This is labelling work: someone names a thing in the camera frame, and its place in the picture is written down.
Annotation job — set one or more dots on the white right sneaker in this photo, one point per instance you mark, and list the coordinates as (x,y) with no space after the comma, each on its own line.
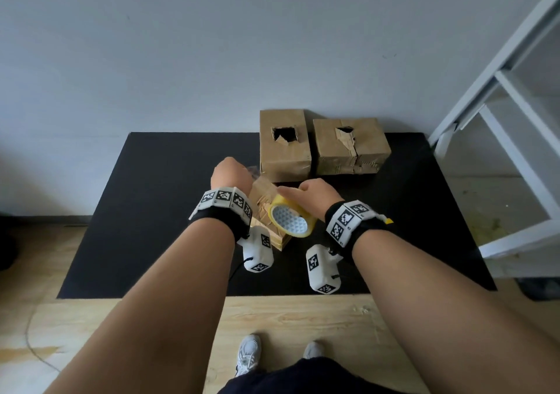
(313,351)

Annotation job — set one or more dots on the person's right forearm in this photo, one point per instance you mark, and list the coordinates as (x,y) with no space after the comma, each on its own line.
(446,319)

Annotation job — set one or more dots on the black yellow utility knife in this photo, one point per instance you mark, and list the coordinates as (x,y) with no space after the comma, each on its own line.
(388,221)

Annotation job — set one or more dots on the black shorts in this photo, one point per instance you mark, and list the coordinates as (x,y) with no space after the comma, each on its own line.
(306,380)

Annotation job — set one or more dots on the white sneaker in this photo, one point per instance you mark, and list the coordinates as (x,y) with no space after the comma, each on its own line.
(313,351)
(248,354)

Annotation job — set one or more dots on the black marker wristband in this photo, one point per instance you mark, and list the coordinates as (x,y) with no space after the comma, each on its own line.
(350,225)
(218,210)

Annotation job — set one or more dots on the person's left forearm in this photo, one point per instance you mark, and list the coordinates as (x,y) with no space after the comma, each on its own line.
(153,319)

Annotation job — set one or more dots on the white metal shelf frame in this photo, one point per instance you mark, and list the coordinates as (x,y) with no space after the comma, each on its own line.
(525,238)

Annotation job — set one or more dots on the person's left hand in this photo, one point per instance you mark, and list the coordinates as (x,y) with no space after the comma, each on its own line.
(232,175)

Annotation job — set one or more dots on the yellow tape roll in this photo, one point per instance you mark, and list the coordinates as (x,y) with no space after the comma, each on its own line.
(288,221)

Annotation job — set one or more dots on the white left sneaker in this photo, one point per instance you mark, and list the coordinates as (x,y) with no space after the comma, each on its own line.
(248,354)

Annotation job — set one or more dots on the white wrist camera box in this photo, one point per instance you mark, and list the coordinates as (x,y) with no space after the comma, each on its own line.
(258,251)
(323,271)

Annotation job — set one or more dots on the person's right hand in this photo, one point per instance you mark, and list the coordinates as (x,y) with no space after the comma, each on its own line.
(319,197)

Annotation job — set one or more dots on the wide cardboard box torn flap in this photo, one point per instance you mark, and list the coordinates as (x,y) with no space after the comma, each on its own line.
(372,144)

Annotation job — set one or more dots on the small cardboard box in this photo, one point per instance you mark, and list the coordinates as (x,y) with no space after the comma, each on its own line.
(262,205)

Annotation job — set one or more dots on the black bag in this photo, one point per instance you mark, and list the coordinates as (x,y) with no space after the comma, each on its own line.
(6,245)

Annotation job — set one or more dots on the tall cardboard box square hole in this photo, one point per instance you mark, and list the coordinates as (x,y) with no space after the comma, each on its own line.
(284,162)

